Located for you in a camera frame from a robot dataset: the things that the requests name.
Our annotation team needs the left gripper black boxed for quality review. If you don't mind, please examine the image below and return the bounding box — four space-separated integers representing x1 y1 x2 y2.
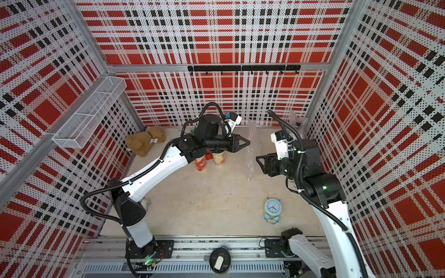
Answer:
204 134 250 154

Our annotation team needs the clear plastic carrier bag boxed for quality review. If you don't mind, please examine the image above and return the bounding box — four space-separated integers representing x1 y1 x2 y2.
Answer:
289 110 308 139

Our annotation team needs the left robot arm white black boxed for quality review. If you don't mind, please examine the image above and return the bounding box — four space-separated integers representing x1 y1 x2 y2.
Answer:
80 112 250 258

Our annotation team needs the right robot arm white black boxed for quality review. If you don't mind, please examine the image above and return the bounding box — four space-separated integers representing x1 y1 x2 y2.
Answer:
256 140 375 278

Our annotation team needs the red straw holder cup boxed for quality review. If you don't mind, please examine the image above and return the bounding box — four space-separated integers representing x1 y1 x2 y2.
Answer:
205 150 213 161

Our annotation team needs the light blue alarm clock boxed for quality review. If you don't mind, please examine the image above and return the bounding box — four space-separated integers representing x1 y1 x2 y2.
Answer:
263 198 282 225

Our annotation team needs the left black lid red cup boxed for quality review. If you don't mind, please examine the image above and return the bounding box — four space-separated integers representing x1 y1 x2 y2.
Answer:
194 155 207 172

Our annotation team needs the green straws bundle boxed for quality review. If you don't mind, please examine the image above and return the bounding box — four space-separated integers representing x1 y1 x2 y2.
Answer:
181 127 195 136

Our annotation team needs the brown teddy bear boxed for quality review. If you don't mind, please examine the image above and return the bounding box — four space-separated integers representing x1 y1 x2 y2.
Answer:
125 126 165 158

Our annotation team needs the white alarm clock left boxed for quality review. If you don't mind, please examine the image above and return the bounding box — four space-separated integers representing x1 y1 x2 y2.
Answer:
140 198 151 211

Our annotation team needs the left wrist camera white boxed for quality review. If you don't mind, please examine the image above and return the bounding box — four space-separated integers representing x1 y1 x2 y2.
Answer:
224 112 242 137

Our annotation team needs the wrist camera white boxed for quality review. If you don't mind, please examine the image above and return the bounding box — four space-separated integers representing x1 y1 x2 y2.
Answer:
224 112 242 137
271 130 289 161

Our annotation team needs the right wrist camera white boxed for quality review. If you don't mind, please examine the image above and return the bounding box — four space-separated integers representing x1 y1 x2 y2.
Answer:
271 130 289 161

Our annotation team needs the black hook rail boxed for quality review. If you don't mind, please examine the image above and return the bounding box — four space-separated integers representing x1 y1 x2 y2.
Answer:
187 64 301 74

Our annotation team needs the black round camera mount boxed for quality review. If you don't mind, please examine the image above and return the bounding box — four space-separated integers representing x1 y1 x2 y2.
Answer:
209 246 231 275

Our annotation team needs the white wire mesh basket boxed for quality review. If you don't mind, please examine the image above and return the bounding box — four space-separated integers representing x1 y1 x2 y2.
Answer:
52 76 126 149

